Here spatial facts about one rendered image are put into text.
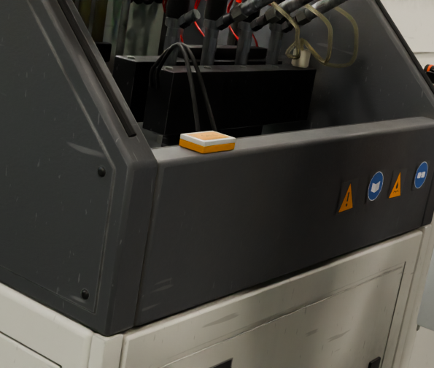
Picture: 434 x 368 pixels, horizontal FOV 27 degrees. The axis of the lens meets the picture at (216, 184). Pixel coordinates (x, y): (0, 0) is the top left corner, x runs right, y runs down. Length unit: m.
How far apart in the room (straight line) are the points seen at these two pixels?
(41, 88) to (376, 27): 0.66
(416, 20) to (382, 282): 0.61
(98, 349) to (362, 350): 0.57
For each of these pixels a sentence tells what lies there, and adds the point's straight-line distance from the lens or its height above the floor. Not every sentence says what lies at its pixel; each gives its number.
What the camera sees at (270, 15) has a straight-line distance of 1.28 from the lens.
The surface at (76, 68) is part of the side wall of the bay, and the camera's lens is 0.81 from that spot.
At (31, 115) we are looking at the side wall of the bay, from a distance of 0.85.
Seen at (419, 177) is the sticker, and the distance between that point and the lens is 1.29.
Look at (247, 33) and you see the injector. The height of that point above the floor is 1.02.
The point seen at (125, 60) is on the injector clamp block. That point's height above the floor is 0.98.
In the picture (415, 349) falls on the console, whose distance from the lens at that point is 1.52.
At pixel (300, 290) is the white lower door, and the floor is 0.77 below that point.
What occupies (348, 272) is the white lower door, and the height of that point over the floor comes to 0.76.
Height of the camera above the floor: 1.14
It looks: 15 degrees down
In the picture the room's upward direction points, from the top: 10 degrees clockwise
